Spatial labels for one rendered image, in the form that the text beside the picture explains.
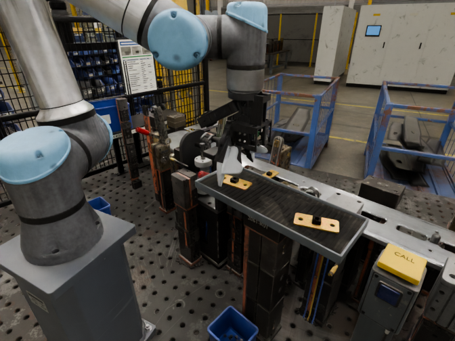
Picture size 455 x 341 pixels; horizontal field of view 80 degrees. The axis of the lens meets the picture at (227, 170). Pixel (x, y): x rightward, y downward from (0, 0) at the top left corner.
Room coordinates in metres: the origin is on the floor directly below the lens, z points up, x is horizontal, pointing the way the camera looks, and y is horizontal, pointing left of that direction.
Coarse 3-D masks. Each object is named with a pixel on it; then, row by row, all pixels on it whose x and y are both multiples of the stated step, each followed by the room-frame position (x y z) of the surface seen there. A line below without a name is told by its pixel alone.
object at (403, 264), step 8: (392, 248) 0.35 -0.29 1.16; (400, 248) 0.35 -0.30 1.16; (384, 256) 0.33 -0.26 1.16; (392, 256) 0.33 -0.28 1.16; (400, 256) 0.33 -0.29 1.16; (408, 256) 0.33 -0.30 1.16; (416, 256) 0.33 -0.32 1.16; (384, 264) 0.32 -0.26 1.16; (392, 264) 0.32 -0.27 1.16; (400, 264) 0.32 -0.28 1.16; (408, 264) 0.32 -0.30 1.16; (416, 264) 0.32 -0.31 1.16; (424, 264) 0.32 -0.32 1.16; (392, 272) 0.31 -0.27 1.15; (400, 272) 0.30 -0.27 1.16; (408, 272) 0.30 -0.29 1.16; (416, 272) 0.30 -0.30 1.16; (408, 280) 0.29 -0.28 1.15; (416, 280) 0.29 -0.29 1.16
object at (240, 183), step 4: (228, 176) 0.61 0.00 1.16; (224, 180) 0.59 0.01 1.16; (228, 180) 0.59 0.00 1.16; (232, 180) 0.57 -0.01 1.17; (236, 180) 0.57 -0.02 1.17; (240, 180) 0.59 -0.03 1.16; (228, 184) 0.57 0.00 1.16; (232, 184) 0.57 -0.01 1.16; (236, 184) 0.57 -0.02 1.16; (240, 184) 0.57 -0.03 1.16; (244, 184) 0.57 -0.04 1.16; (248, 184) 0.57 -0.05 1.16; (240, 188) 0.55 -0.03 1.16; (244, 188) 0.55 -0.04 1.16
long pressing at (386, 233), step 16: (176, 144) 1.21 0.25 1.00; (256, 160) 1.03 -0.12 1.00; (288, 176) 0.90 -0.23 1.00; (320, 192) 0.78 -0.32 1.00; (368, 208) 0.69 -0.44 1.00; (384, 208) 0.69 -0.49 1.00; (368, 224) 0.61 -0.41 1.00; (384, 224) 0.61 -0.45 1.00; (400, 224) 0.61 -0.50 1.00; (416, 224) 0.61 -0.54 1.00; (432, 224) 0.62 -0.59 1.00; (384, 240) 0.54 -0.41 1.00; (400, 240) 0.55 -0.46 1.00; (416, 240) 0.55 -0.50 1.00; (448, 240) 0.55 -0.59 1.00; (432, 256) 0.49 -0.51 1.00; (448, 256) 0.49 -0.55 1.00
